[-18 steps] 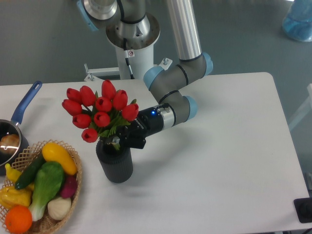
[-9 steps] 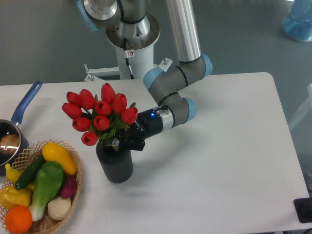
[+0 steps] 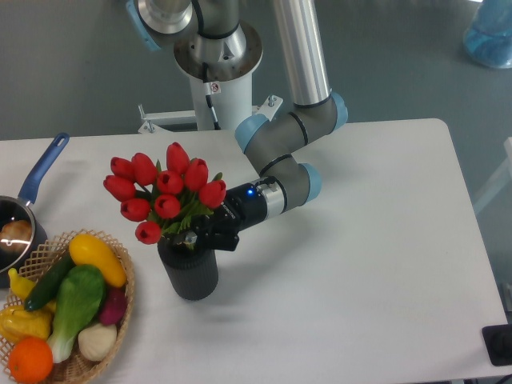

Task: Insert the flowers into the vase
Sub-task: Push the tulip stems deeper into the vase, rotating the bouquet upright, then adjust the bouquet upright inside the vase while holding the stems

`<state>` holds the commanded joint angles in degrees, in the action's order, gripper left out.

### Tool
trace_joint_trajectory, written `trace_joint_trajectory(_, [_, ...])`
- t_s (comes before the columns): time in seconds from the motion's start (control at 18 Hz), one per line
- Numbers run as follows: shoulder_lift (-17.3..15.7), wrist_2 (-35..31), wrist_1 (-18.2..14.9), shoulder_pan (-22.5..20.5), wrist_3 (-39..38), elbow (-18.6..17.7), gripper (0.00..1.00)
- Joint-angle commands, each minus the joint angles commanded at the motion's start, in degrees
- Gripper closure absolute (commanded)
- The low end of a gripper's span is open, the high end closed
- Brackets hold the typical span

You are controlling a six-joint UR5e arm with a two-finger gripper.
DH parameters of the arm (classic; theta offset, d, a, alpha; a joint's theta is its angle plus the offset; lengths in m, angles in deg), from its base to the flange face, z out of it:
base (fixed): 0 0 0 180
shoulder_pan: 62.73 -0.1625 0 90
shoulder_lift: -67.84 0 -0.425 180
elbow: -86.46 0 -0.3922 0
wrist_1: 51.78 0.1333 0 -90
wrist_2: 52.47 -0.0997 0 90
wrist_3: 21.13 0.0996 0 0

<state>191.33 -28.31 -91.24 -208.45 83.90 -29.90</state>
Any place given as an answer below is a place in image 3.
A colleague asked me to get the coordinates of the yellow bell pepper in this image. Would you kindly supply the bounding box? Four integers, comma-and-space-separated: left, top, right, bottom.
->
1, 305, 53, 344

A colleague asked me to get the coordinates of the blue handled saucepan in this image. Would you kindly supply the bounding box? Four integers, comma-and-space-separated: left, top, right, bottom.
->
1, 133, 70, 289

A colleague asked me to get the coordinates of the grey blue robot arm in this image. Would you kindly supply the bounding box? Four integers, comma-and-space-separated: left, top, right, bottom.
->
126, 1, 348, 250

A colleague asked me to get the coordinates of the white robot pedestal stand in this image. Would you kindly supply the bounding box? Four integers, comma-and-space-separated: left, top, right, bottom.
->
138, 21, 283, 133

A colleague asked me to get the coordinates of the yellow squash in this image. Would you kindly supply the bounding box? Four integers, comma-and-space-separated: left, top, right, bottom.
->
69, 234, 127, 288

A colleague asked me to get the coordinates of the green cucumber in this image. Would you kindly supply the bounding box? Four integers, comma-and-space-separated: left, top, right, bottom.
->
24, 253, 75, 311

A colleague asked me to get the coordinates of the dark grey ribbed vase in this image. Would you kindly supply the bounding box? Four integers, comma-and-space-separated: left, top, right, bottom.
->
157, 238, 218, 301

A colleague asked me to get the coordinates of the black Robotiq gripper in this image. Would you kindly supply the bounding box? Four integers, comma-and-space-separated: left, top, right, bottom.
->
171, 182, 267, 251

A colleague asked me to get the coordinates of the white garlic bulb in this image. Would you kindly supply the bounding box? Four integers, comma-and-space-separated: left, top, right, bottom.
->
78, 323, 117, 362

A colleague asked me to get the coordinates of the bread roll in pan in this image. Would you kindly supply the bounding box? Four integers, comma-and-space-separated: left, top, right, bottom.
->
1, 220, 32, 254

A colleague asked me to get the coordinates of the yellow banana piece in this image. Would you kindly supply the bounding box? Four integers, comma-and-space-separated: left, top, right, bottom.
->
8, 268, 36, 302

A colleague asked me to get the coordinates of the green bok choy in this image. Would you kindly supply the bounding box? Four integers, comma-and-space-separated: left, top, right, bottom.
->
47, 265, 106, 364

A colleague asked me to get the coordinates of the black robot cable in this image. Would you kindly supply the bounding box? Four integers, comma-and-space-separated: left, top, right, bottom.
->
201, 62, 222, 130

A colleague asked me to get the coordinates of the red tulip bouquet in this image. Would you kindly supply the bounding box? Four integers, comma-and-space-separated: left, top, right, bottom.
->
103, 142, 226, 245

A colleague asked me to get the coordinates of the orange fruit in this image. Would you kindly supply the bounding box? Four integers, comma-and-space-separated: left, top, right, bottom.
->
8, 338, 54, 383

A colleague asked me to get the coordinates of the black device at edge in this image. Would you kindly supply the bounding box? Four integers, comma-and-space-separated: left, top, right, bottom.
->
482, 324, 511, 366

